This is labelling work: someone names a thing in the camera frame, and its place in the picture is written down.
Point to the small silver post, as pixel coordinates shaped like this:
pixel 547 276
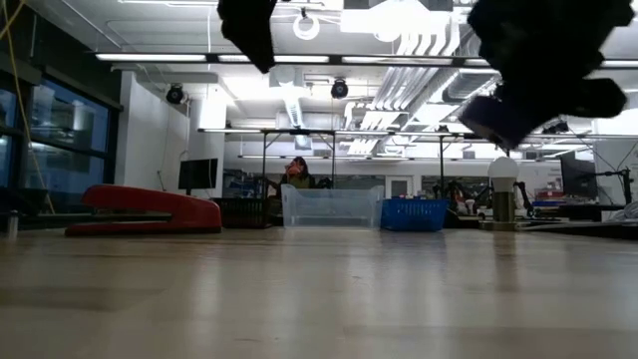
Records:
pixel 13 224

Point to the clear plastic bin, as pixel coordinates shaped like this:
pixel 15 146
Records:
pixel 329 204

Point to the black monitor on arm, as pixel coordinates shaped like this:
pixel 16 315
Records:
pixel 575 174

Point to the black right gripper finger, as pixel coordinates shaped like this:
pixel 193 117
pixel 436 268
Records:
pixel 536 130

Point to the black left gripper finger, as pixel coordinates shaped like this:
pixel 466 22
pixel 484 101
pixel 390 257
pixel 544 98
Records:
pixel 249 25

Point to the black monitor on stand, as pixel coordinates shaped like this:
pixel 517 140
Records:
pixel 197 173

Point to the black ceiling camera cluster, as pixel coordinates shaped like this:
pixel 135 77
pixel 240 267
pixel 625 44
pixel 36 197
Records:
pixel 557 128

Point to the blue plastic basket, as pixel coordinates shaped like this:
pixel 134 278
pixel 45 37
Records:
pixel 414 214

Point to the black metal frame stand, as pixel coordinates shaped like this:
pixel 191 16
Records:
pixel 299 131

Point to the table lamp with white bulb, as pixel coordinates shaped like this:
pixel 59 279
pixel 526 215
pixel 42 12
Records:
pixel 503 169

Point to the person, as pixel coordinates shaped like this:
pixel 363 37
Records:
pixel 301 180

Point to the red stapler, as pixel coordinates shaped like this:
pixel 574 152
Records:
pixel 189 209

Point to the long ceiling light strip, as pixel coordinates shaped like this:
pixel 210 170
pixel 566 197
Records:
pixel 149 58

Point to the black ceiling spotlight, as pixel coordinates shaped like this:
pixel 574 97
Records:
pixel 339 89
pixel 175 95

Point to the black plastic basket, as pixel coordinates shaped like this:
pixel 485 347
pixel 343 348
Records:
pixel 244 213

